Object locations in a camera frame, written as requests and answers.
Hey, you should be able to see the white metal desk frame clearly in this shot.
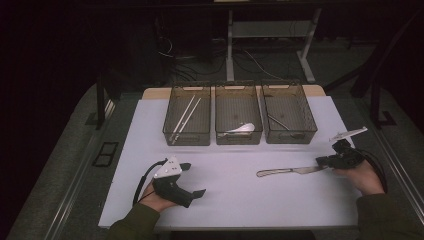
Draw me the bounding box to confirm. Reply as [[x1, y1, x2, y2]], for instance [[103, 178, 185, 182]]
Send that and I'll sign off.
[[225, 9, 323, 84]]

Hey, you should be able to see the black metal stand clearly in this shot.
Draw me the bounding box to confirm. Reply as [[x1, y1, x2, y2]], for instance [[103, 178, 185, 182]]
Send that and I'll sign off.
[[94, 71, 123, 131], [324, 9, 424, 129]]

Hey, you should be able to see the thin metal utensil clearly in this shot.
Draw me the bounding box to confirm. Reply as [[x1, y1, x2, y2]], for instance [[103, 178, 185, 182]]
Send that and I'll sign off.
[[267, 114, 291, 132]]

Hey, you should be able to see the metal table knife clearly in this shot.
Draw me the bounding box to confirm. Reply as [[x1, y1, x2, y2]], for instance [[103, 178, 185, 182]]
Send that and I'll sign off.
[[255, 165, 329, 178]]

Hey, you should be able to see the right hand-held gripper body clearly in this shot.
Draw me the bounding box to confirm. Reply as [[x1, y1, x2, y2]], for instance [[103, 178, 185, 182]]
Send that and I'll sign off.
[[328, 126, 369, 169]]

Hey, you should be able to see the person's right hand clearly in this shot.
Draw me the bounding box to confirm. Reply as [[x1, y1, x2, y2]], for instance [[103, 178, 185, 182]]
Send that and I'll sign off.
[[333, 159, 386, 197]]

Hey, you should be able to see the dark mesh basket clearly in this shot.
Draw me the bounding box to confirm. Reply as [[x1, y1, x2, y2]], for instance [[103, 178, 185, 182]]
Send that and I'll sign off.
[[162, 84, 212, 147], [260, 81, 318, 145], [214, 82, 264, 146]]

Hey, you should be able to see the metal floor rail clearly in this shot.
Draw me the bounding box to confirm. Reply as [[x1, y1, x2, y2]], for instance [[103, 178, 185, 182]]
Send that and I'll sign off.
[[43, 99, 116, 240], [354, 99, 424, 214]]

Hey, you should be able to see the bundle of floor cables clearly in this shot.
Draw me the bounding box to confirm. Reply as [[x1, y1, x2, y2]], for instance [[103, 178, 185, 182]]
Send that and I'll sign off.
[[156, 34, 284, 83]]

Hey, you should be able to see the white chopstick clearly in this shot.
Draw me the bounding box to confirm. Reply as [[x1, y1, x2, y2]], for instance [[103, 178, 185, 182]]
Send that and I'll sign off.
[[171, 97, 202, 145], [171, 95, 196, 141]]

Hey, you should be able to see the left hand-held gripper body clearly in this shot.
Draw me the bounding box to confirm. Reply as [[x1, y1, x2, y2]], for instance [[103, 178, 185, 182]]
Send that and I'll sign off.
[[152, 155, 194, 209]]

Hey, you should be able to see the white ceramic spoon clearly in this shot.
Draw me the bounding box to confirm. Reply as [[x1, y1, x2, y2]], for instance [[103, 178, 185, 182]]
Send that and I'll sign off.
[[218, 122, 257, 138]]

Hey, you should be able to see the person's left hand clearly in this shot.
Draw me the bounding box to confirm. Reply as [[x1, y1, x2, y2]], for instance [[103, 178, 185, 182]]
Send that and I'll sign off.
[[138, 181, 178, 214]]

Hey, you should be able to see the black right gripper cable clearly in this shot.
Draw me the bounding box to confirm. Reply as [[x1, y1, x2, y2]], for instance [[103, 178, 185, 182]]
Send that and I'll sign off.
[[358, 149, 389, 194]]

